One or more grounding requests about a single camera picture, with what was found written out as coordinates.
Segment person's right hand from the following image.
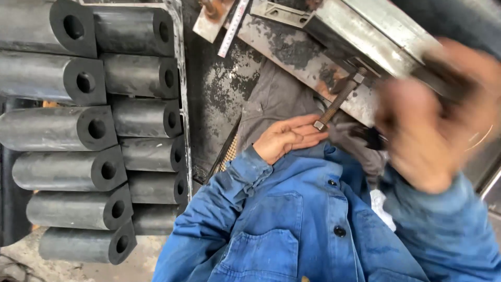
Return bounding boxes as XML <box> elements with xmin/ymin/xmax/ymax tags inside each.
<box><xmin>374</xmin><ymin>37</ymin><xmax>501</xmax><ymax>195</ymax></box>

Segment grey work trousers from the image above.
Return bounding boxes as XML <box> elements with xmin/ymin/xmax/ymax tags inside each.
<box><xmin>236</xmin><ymin>58</ymin><xmax>389</xmax><ymax>185</ymax></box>

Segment rusty flat steel piece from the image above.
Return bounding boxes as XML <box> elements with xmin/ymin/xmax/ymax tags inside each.
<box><xmin>192</xmin><ymin>0</ymin><xmax>236</xmax><ymax>44</ymax></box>

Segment person's left hand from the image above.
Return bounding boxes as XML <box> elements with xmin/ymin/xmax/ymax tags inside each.
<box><xmin>252</xmin><ymin>114</ymin><xmax>330</xmax><ymax>166</ymax></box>

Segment grey steel channel beam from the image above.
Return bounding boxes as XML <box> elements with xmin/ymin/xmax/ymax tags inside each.
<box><xmin>305</xmin><ymin>0</ymin><xmax>445</xmax><ymax>81</ymax></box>

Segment small grey steel bracket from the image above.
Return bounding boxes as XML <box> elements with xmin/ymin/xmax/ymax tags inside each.
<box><xmin>250</xmin><ymin>0</ymin><xmax>314</xmax><ymax>29</ymax></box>

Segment dark metal tool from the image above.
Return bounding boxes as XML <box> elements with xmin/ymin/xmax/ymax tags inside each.
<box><xmin>410</xmin><ymin>50</ymin><xmax>480</xmax><ymax>103</ymax></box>

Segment white steel measuring tape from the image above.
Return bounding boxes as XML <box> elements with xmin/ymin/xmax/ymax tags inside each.
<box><xmin>217</xmin><ymin>0</ymin><xmax>251</xmax><ymax>59</ymax></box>

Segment threaded steel bolt with nuts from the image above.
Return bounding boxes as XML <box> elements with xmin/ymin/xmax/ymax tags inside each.
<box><xmin>313</xmin><ymin>67</ymin><xmax>369</xmax><ymax>132</ymax></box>

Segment white cloth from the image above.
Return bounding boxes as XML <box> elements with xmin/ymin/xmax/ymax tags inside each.
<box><xmin>369</xmin><ymin>189</ymin><xmax>397</xmax><ymax>232</ymax></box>

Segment stack of black rubber fenders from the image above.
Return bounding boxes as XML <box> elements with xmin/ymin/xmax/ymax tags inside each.
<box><xmin>0</xmin><ymin>0</ymin><xmax>189</xmax><ymax>266</ymax></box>

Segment yellow woven mesh piece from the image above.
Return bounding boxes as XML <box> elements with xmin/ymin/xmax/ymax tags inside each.
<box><xmin>218</xmin><ymin>134</ymin><xmax>238</xmax><ymax>173</ymax></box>

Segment blue work jacket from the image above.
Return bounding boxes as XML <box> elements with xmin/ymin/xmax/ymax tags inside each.
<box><xmin>152</xmin><ymin>142</ymin><xmax>501</xmax><ymax>282</ymax></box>

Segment rusty painted steel plate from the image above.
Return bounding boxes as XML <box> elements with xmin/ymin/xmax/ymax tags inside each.
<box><xmin>236</xmin><ymin>15</ymin><xmax>381</xmax><ymax>128</ymax></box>

